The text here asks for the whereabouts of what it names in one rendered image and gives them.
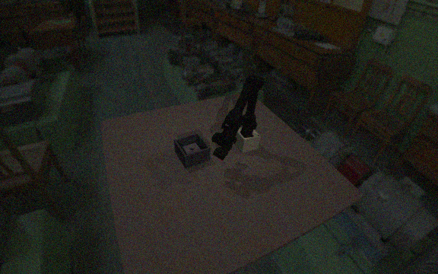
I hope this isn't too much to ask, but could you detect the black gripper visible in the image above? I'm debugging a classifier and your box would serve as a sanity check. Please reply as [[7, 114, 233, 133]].
[[213, 137, 237, 160]]

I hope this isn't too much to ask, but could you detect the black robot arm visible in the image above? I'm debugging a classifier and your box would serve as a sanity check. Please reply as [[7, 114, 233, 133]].
[[211, 75, 265, 147]]

